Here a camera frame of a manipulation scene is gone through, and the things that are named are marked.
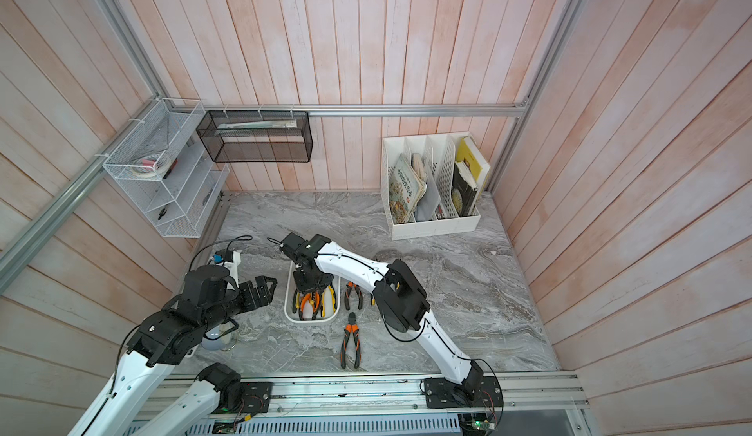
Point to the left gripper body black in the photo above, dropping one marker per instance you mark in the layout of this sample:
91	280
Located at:
246	299

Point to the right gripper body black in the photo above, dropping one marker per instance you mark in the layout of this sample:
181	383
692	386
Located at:
305	284

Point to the white plastic storage box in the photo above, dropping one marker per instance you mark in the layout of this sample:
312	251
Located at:
288	300

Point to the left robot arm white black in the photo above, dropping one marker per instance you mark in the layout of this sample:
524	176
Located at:
210	298

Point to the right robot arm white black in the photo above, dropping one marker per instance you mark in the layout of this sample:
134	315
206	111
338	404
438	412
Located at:
400	298

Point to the orange black greener pliers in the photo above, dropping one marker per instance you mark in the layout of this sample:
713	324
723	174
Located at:
307	306

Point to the yellow black long-nose pliers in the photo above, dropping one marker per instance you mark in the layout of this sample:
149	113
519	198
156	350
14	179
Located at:
329	302

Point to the light blue alarm clock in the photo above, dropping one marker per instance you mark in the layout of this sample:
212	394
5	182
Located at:
220	338

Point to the colourful cover book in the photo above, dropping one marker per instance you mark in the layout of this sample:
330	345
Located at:
406	189

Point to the white file organizer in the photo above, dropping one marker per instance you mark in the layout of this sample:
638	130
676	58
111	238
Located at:
433	158

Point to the tape roll on shelf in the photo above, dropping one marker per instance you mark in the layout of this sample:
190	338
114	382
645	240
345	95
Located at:
152	166

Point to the dark cover book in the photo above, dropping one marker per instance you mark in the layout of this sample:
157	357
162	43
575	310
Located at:
464	190

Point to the yellow book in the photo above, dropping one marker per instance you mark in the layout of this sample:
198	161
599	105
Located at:
467	152

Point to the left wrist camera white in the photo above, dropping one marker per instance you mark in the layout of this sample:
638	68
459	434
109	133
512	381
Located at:
231	260

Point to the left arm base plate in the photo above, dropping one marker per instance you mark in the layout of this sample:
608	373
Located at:
244	398

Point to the aluminium rail frame front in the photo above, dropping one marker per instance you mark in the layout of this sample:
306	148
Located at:
361	394

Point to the black mesh wall basket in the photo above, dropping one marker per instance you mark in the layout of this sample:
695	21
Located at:
257	136

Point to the white wire mesh shelf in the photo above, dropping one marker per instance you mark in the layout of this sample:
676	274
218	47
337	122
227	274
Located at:
180	204

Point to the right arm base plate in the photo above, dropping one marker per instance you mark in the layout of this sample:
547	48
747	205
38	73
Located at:
441	394

